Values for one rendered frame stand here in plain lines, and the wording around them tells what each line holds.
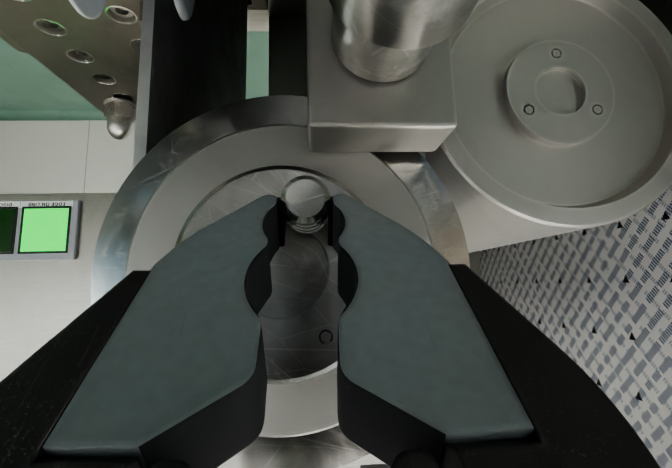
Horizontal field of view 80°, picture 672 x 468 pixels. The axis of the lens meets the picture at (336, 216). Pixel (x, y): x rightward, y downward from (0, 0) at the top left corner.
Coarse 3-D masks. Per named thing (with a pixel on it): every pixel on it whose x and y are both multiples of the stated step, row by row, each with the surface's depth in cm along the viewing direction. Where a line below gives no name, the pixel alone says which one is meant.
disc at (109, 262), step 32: (288, 96) 17; (192, 128) 17; (224, 128) 17; (160, 160) 16; (384, 160) 17; (416, 160) 17; (128, 192) 16; (416, 192) 17; (128, 224) 16; (448, 224) 16; (96, 256) 15; (448, 256) 16; (96, 288) 15; (256, 448) 15; (288, 448) 15; (320, 448) 15; (352, 448) 15
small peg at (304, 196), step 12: (300, 180) 11; (312, 180) 11; (288, 192) 11; (300, 192) 11; (312, 192) 11; (324, 192) 11; (288, 204) 11; (300, 204) 11; (312, 204) 11; (324, 204) 11; (288, 216) 11; (300, 216) 11; (312, 216) 11; (324, 216) 12; (300, 228) 13; (312, 228) 13
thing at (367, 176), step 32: (256, 128) 16; (288, 128) 16; (192, 160) 15; (224, 160) 16; (256, 160) 16; (288, 160) 16; (320, 160) 16; (352, 160) 16; (160, 192) 15; (192, 192) 15; (384, 192) 16; (160, 224) 15; (416, 224) 15; (128, 256) 15; (160, 256) 15; (288, 384) 14; (320, 384) 14; (288, 416) 14; (320, 416) 14
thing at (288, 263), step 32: (224, 192) 14; (256, 192) 14; (352, 192) 15; (192, 224) 14; (288, 224) 14; (288, 256) 14; (320, 256) 14; (288, 288) 14; (320, 288) 14; (288, 320) 14; (320, 320) 14; (288, 352) 13; (320, 352) 13
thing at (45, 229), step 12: (24, 216) 47; (36, 216) 47; (48, 216) 47; (60, 216) 47; (24, 228) 47; (36, 228) 47; (48, 228) 47; (60, 228) 47; (24, 240) 46; (36, 240) 46; (48, 240) 47; (60, 240) 47
